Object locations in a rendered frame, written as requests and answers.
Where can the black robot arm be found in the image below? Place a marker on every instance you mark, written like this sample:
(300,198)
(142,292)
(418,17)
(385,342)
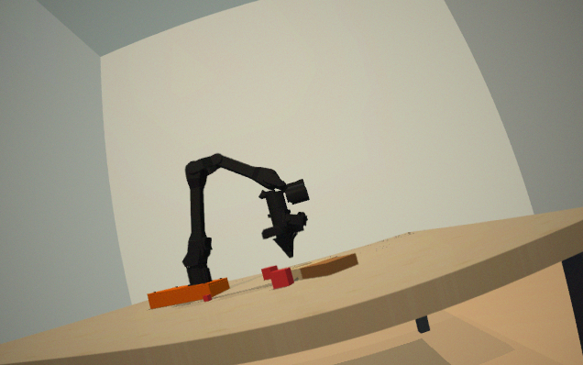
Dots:
(199,245)

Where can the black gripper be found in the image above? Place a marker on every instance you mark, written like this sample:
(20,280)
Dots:
(284,235)

